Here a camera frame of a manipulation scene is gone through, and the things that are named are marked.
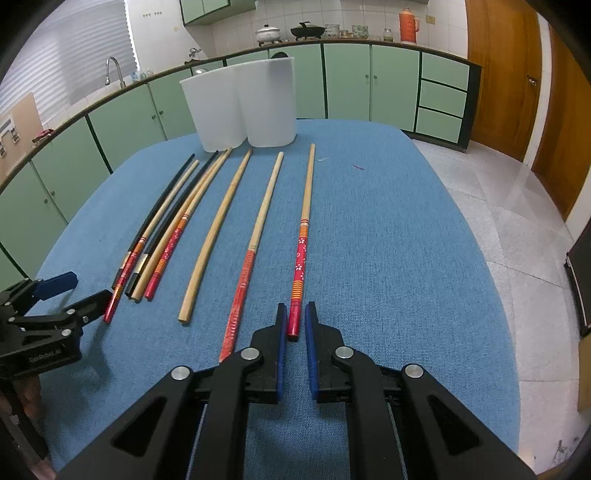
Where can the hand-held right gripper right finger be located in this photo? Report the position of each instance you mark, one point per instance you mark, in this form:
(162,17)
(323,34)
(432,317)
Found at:
(310,350)

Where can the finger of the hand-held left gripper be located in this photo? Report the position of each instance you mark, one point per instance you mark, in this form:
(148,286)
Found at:
(87,308)
(55,282)

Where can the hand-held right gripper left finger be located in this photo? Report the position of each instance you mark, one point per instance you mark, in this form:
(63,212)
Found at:
(280,341)

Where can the wooden chopstick red striped end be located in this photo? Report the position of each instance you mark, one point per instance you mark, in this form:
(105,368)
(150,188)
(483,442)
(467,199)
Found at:
(113,300)

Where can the black chopstick with silver band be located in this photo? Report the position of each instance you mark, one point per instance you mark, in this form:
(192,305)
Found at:
(135,280)

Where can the wooden chopstick long red end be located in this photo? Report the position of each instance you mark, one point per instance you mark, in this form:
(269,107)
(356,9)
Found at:
(241,295)

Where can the bundle of mixed chopsticks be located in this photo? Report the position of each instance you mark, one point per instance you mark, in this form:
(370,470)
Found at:
(147,273)

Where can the wooden chopstick red floral end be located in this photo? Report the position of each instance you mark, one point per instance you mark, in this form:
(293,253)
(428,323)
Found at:
(166,251)
(299,263)

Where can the plain wooden chopstick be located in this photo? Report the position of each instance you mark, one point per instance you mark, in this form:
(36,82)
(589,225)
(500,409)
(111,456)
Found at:
(187,304)

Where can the white double chopstick holder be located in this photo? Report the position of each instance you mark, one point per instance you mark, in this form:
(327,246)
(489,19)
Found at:
(268,106)

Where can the person's left hand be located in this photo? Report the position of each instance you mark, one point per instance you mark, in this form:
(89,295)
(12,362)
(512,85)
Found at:
(27,392)

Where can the blue felt table cover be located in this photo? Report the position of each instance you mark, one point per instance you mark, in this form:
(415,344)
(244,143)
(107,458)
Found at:
(369,230)

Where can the red cloth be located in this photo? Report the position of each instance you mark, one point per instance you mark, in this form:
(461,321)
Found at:
(44,134)

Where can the cardboard box with labels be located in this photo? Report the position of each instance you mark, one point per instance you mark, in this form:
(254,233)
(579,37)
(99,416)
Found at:
(21,117)

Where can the steel sink faucet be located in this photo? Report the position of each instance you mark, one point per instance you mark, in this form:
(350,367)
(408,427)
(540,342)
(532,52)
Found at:
(111,69)

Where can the white window blinds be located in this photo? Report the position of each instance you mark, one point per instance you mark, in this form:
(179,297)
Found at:
(69,50)

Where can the green kitchen base cabinets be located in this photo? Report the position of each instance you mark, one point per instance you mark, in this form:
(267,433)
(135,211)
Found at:
(346,83)

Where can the metal kettle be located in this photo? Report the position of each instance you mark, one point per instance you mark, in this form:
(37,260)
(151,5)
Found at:
(194,53)

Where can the tan cardboard box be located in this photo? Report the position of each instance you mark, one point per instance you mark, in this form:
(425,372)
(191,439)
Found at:
(585,369)

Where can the black glass cabinet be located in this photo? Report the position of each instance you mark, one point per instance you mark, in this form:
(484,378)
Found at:
(581,286)

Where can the white cooking pot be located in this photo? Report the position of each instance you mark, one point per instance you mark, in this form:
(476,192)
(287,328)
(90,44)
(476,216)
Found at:
(268,33)

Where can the black wok with lid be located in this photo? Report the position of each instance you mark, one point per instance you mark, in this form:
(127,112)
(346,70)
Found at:
(307,30)

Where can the patterned ceramic pot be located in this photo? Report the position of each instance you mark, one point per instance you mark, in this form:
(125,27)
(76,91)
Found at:
(331,30)

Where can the glass jar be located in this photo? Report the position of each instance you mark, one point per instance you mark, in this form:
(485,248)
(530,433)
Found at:
(388,33)

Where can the plain wooden door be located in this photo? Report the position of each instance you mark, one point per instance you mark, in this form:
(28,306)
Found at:
(565,129)

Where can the orange thermos flask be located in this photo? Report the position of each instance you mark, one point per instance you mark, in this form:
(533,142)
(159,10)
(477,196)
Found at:
(408,23)

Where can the green upper wall cabinets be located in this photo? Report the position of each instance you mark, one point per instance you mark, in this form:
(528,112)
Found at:
(207,9)

